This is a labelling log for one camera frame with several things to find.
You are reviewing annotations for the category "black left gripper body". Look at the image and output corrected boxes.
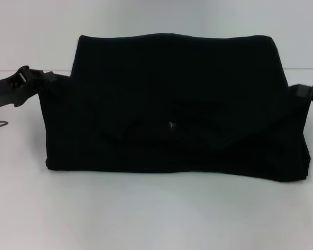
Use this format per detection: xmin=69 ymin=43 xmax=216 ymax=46
xmin=0 ymin=66 xmax=40 ymax=111

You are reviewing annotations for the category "black shirt with FREE print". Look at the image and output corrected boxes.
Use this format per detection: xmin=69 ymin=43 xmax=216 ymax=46
xmin=38 ymin=32 xmax=312 ymax=184

